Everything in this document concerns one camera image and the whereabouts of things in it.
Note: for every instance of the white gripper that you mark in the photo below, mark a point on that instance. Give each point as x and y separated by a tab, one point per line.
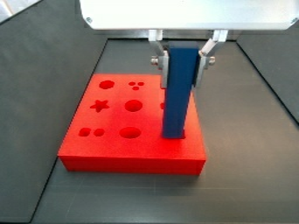
189	15

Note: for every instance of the blue rectangular block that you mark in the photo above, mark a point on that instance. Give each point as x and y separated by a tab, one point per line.
184	64

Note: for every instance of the red board with shaped holes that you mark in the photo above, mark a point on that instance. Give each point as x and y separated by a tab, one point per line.
115	132

